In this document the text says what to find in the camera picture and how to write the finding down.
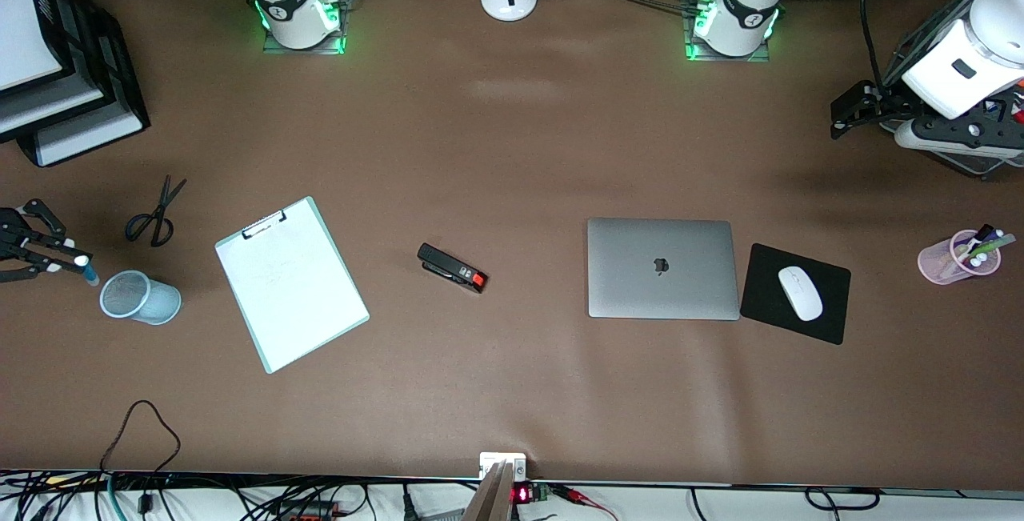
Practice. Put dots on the silver laptop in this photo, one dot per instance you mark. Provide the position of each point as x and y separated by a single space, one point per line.
632 289

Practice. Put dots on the white mounting bracket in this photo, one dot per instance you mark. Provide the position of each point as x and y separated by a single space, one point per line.
490 461

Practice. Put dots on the green marker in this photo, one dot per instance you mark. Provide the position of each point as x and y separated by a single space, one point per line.
996 246

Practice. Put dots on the teal clipboard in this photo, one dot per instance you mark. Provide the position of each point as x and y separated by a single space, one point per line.
246 314

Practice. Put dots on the white paper stack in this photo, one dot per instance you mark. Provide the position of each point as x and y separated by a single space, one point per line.
24 33

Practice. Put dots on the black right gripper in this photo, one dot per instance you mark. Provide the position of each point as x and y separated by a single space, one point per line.
10 238

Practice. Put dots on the white paper sheet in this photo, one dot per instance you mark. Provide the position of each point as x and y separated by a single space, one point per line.
304 305

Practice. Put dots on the black stacked paper tray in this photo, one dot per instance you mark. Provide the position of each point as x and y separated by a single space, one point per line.
120 73

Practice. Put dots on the black mouse pad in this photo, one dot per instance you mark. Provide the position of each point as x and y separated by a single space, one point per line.
768 305

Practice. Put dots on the black mesh desk organizer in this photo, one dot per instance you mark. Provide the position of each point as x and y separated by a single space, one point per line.
936 25

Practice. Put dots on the red display circuit board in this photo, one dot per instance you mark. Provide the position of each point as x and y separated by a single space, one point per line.
524 494

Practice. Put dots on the black and orange power strip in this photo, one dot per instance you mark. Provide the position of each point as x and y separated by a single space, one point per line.
308 511

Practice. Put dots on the pink translucent pen cup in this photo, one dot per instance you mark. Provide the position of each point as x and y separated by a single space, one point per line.
936 261

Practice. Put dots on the white computer mouse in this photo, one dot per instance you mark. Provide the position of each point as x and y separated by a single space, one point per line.
800 293

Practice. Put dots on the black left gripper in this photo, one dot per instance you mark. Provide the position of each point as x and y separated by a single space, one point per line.
890 102

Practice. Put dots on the light blue mesh pen cup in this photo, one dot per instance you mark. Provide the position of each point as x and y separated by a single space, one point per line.
160 301

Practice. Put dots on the blue marker with white cap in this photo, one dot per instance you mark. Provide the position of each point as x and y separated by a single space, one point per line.
92 274

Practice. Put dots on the black scissors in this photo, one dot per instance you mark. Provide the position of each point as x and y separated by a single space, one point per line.
162 207

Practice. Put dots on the black and red stapler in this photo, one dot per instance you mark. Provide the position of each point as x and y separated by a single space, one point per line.
448 266

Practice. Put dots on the white capped pen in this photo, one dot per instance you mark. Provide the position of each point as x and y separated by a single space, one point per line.
974 262

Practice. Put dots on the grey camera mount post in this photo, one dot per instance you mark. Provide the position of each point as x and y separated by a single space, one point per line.
492 497

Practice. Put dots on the black marker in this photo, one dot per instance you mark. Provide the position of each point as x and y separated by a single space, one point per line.
984 230

